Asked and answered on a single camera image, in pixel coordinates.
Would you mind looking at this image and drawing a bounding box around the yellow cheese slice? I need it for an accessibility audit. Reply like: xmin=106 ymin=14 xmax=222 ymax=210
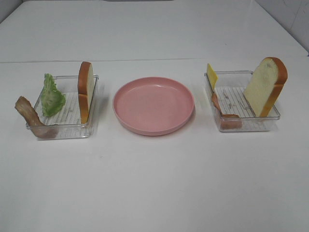
xmin=206 ymin=63 xmax=218 ymax=92

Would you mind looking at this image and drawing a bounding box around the bacon strip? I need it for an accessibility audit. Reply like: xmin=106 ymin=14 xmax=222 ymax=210
xmin=15 ymin=96 xmax=58 ymax=139
xmin=211 ymin=92 xmax=242 ymax=130

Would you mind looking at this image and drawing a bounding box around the bread slice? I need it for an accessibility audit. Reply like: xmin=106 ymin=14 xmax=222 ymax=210
xmin=244 ymin=57 xmax=288 ymax=117
xmin=78 ymin=61 xmax=95 ymax=124

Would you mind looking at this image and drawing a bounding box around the green lettuce leaf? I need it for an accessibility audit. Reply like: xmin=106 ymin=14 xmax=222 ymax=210
xmin=41 ymin=73 xmax=66 ymax=117

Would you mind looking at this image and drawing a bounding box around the pink round plate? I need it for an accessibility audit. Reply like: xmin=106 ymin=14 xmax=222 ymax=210
xmin=113 ymin=77 xmax=195 ymax=136

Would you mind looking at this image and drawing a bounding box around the right clear plastic tray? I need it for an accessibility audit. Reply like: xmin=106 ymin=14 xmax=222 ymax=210
xmin=204 ymin=71 xmax=281 ymax=132

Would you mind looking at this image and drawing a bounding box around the clear plastic tray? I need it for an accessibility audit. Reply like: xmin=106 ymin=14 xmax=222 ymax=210
xmin=26 ymin=74 xmax=98 ymax=140
xmin=204 ymin=71 xmax=281 ymax=132

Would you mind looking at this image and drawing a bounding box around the left clear plastic tray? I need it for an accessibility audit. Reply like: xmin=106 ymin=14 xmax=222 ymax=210
xmin=26 ymin=74 xmax=98 ymax=140

